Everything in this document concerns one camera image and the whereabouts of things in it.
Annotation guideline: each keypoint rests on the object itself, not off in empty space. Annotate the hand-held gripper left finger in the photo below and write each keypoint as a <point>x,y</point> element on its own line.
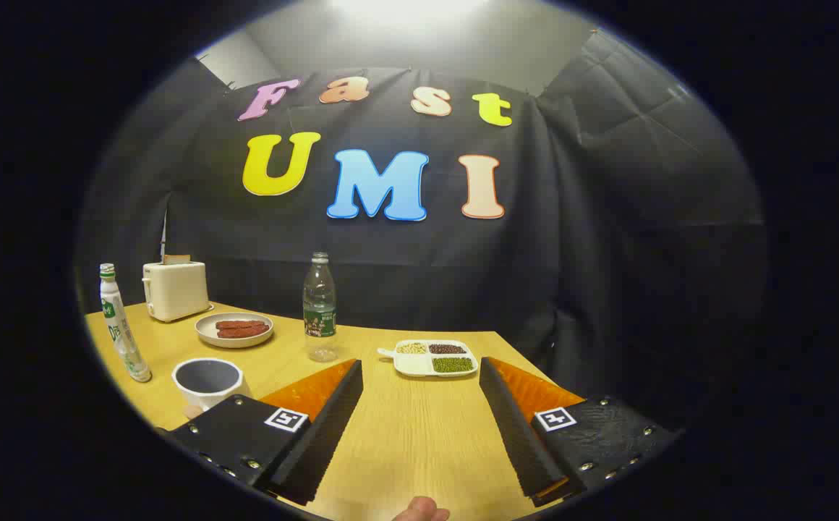
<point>318,441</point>

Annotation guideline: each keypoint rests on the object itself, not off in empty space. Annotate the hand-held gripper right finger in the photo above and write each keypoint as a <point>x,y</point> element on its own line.
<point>517,434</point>

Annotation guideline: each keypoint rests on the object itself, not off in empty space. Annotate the white juice bottle green label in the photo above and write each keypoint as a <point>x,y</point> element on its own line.
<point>120,325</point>

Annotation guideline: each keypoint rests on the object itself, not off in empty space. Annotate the clear plastic water bottle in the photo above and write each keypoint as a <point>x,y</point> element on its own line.
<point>320,304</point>

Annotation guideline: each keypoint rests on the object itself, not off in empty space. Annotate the wooden table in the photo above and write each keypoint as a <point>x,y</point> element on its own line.
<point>405,434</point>

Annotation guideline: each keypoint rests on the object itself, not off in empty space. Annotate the green beans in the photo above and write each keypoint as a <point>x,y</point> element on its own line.
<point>453,365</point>

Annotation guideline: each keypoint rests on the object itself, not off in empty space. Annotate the dark red beans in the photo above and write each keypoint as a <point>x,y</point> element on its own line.
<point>447,349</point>

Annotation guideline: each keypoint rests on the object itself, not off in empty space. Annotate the white divided dish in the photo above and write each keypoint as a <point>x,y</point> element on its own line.
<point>412,365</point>

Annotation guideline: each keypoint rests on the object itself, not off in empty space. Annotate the round beige plate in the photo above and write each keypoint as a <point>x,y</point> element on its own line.
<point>235,341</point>

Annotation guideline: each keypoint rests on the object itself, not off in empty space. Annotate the yellow beans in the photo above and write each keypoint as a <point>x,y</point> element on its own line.
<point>411,348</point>

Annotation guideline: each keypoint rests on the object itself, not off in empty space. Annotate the red sausage pieces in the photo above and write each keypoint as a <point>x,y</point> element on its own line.
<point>242,329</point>

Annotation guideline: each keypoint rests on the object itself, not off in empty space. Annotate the black backdrop cloth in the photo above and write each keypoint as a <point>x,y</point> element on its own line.
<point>390,268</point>

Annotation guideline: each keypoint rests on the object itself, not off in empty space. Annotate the cream toaster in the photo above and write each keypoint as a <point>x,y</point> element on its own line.
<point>176,289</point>

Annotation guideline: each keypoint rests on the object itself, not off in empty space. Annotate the bread slice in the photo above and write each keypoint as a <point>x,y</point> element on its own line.
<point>176,258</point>

